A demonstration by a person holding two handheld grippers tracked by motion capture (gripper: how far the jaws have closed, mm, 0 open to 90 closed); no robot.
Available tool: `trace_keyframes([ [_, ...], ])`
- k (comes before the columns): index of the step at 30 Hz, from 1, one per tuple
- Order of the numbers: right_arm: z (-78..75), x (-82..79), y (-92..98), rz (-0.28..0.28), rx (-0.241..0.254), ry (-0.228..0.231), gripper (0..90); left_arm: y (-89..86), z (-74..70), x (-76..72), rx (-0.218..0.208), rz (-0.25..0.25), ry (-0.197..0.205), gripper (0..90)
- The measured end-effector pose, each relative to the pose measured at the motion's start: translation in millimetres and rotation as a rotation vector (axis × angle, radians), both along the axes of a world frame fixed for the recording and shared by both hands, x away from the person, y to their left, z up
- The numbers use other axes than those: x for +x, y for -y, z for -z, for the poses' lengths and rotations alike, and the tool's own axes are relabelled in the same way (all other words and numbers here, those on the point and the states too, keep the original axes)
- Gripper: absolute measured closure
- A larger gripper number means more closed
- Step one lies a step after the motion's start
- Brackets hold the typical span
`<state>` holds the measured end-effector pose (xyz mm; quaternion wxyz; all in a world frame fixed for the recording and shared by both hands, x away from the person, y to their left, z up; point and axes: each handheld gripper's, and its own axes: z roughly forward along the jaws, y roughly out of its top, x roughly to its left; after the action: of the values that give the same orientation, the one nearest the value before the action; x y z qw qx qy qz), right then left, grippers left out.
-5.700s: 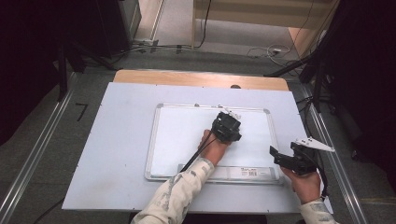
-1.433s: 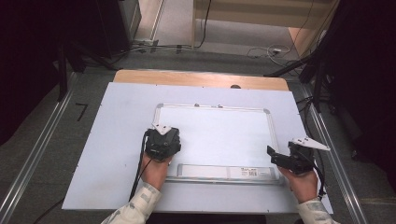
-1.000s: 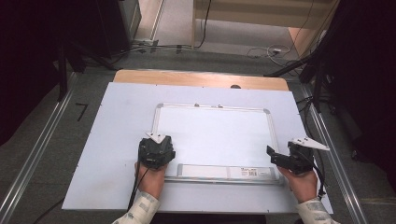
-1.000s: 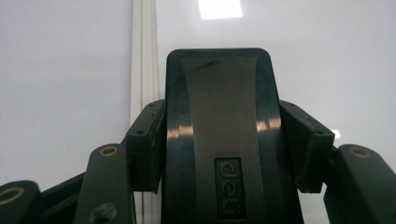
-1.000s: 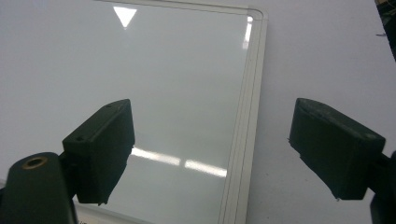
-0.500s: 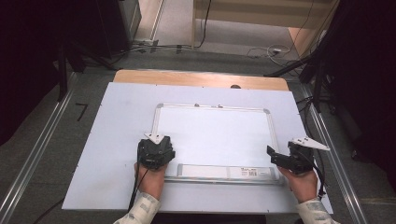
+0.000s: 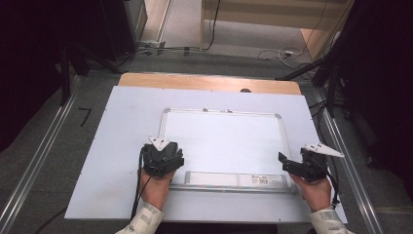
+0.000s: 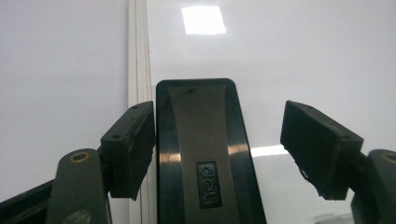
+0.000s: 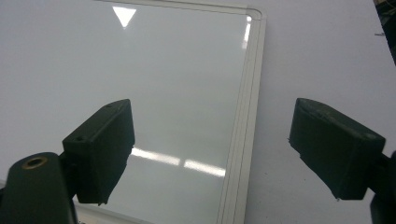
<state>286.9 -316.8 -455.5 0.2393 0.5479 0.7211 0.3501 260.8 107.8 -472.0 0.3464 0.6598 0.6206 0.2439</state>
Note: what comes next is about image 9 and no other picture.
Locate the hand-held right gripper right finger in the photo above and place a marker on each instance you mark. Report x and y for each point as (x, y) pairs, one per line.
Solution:
(336, 149)

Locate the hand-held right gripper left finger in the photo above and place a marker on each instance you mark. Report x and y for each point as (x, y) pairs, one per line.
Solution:
(99, 152)

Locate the white whiteboard with metal frame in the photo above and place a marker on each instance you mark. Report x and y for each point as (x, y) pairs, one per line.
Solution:
(155, 77)

